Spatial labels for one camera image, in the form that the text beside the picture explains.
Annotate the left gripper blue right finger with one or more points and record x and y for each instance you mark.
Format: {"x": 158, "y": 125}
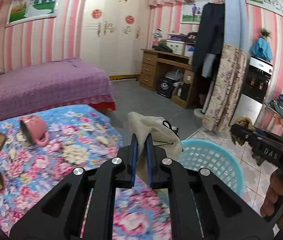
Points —
{"x": 201, "y": 205}

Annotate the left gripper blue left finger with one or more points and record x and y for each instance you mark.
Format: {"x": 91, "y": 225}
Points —
{"x": 81, "y": 205}

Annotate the beige cloth bag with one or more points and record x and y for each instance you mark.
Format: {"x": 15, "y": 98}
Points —
{"x": 162, "y": 136}

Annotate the water dispenser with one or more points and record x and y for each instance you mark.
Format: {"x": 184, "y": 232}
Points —
{"x": 254, "y": 90}

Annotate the teal plastic basket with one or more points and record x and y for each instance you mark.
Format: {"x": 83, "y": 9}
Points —
{"x": 198, "y": 153}

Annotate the floral door curtain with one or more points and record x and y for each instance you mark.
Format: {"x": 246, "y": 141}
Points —
{"x": 231, "y": 71}

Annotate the floral blue bed cover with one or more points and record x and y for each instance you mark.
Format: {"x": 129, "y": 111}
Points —
{"x": 78, "y": 136}

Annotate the pink metal mug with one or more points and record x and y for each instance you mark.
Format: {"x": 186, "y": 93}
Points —
{"x": 33, "y": 128}

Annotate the wooden desk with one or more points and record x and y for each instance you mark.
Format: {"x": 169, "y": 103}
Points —
{"x": 170, "y": 75}

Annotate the hanging black garment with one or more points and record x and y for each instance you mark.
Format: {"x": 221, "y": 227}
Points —
{"x": 208, "y": 48}

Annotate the purple dotted bed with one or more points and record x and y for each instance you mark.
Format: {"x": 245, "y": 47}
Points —
{"x": 52, "y": 84}

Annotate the white storage box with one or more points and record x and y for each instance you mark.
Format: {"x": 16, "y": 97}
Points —
{"x": 177, "y": 47}

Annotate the framed couple photo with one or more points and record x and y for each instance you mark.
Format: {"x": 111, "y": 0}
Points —
{"x": 192, "y": 11}

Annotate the desk lamp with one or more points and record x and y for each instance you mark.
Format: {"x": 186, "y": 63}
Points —
{"x": 156, "y": 36}

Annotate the white wardrobe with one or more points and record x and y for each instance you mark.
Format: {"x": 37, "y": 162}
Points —
{"x": 114, "y": 34}

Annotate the framed wedding photo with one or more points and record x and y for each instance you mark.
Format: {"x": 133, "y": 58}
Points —
{"x": 21, "y": 11}

